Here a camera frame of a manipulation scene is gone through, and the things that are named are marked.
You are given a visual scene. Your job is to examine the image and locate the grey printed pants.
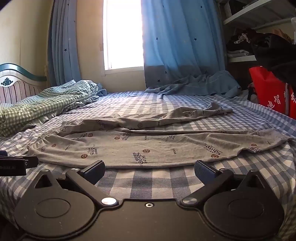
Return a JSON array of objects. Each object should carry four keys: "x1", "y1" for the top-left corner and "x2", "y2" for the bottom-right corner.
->
[{"x1": 28, "y1": 102, "x2": 290, "y2": 169}]

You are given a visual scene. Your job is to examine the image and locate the green checkered folded quilt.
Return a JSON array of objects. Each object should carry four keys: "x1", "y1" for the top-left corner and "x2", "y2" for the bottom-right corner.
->
[{"x1": 1, "y1": 80, "x2": 107, "y2": 137}]

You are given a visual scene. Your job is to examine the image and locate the striped headboard with teal trim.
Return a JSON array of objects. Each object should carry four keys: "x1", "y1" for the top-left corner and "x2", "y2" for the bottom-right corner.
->
[{"x1": 0, "y1": 63, "x2": 49, "y2": 104}]

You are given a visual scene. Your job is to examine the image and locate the red bag with white characters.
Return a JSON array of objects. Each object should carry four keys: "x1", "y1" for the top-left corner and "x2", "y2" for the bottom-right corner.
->
[{"x1": 249, "y1": 66, "x2": 296, "y2": 119}]

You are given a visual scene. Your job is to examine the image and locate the blue star curtain left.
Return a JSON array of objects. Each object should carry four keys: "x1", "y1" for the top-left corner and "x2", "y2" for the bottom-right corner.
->
[{"x1": 47, "y1": 0, "x2": 81, "y2": 86}]

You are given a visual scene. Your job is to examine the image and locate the blue star curtain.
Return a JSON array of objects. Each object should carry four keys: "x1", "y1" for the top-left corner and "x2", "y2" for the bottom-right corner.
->
[
  {"x1": 141, "y1": 1, "x2": 241, "y2": 98},
  {"x1": 47, "y1": 0, "x2": 81, "y2": 86}
]

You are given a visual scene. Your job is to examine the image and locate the blue star curtain right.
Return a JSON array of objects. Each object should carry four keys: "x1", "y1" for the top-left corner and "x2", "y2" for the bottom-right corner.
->
[{"x1": 141, "y1": 1, "x2": 241, "y2": 98}]

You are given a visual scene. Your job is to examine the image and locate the dark clothes pile on shelf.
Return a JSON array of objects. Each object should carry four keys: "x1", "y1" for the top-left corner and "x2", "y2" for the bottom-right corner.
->
[{"x1": 226, "y1": 29, "x2": 257, "y2": 58}]

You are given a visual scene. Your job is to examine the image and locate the black garment hanging at right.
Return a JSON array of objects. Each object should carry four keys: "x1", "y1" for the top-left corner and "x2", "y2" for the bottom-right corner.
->
[{"x1": 250, "y1": 33, "x2": 295, "y2": 90}]

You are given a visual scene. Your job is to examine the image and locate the bright window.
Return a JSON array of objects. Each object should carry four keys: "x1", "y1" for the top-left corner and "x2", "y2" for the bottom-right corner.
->
[{"x1": 103, "y1": 0, "x2": 144, "y2": 70}]

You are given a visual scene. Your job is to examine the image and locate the white wardrobe shelves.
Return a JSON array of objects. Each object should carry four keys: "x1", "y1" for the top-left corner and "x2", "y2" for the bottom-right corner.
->
[{"x1": 218, "y1": 0, "x2": 296, "y2": 64}]

